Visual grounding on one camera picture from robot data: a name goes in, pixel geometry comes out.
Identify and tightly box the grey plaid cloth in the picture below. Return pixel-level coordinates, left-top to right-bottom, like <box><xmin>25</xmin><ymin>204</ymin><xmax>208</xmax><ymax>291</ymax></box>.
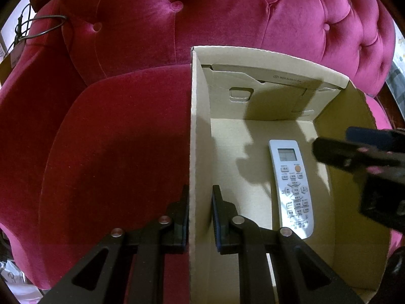
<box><xmin>384</xmin><ymin>62</ymin><xmax>405</xmax><ymax>111</ymax></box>

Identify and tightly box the small paper tag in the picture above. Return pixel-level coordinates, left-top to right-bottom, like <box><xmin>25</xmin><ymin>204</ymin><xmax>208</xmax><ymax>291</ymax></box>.
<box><xmin>10</xmin><ymin>40</ymin><xmax>26</xmax><ymax>68</ymax></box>

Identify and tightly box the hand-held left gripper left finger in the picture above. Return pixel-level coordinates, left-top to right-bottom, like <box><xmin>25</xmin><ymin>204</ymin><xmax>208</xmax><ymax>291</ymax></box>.
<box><xmin>38</xmin><ymin>184</ymin><xmax>190</xmax><ymax>304</ymax></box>

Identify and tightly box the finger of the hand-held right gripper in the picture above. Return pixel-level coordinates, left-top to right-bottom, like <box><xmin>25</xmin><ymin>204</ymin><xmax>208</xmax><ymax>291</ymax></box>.
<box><xmin>313</xmin><ymin>137</ymin><xmax>405</xmax><ymax>172</ymax></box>
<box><xmin>346</xmin><ymin>127</ymin><xmax>405</xmax><ymax>153</ymax></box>

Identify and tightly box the white printed cloth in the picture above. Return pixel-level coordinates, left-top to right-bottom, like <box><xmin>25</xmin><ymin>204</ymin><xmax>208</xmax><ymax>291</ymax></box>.
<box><xmin>392</xmin><ymin>28</ymin><xmax>405</xmax><ymax>64</ymax></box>

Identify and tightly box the white remote control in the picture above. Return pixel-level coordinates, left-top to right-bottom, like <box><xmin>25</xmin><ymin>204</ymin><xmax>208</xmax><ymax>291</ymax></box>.
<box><xmin>268</xmin><ymin>139</ymin><xmax>316</xmax><ymax>240</ymax></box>

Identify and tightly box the thin dark cable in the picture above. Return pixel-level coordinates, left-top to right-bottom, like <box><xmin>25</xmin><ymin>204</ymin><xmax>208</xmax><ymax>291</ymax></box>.
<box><xmin>14</xmin><ymin>3</ymin><xmax>68</xmax><ymax>43</ymax></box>

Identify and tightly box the brown cardboard box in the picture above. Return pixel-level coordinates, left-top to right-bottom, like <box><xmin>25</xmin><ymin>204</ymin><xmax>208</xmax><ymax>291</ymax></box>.
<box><xmin>188</xmin><ymin>46</ymin><xmax>394</xmax><ymax>304</ymax></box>

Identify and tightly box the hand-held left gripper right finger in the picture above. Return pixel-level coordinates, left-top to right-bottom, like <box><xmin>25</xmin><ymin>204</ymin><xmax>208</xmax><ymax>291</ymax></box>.
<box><xmin>212</xmin><ymin>184</ymin><xmax>365</xmax><ymax>304</ymax></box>

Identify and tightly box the pink tufted velvet armchair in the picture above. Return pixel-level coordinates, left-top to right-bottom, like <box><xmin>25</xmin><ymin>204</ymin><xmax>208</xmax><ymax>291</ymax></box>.
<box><xmin>0</xmin><ymin>0</ymin><xmax>397</xmax><ymax>292</ymax></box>

